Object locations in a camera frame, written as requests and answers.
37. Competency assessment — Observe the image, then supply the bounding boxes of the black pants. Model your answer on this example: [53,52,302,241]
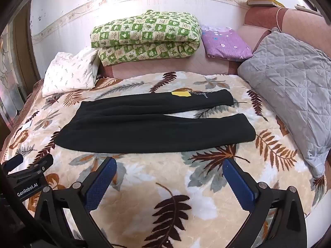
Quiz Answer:
[54,89,256,154]

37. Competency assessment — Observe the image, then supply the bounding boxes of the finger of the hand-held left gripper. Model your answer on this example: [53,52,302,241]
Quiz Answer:
[28,154,54,175]
[2,154,24,172]

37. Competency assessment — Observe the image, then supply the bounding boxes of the purple pillow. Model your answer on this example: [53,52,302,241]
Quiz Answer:
[201,25,253,62]

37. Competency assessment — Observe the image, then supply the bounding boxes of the pink quilted bed sheet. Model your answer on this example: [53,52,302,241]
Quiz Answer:
[98,46,238,79]

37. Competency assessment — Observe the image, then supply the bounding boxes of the pink upholstered headboard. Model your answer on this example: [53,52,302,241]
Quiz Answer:
[228,6,331,75]

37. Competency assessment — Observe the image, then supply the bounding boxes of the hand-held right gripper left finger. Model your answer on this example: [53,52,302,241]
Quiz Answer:
[34,157,118,248]

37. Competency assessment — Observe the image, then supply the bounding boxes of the grey quilted blanket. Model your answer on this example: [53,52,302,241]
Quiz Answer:
[237,28,331,179]

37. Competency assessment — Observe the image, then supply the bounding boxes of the wooden stained glass door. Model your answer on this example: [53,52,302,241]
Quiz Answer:
[0,5,40,124]

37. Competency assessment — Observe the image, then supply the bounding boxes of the white cord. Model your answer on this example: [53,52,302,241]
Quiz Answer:
[275,7,283,33]

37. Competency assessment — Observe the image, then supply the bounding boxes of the white twig print pillow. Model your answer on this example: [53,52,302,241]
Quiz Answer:
[41,47,100,98]

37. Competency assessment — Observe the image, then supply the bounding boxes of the leaf print fleece blanket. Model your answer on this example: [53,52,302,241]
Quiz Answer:
[0,71,326,248]

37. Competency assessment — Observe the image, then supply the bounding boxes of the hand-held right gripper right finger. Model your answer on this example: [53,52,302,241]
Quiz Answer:
[222,158,308,248]

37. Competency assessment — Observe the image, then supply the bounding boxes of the green checkered folded quilt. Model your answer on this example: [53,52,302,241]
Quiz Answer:
[90,10,202,66]

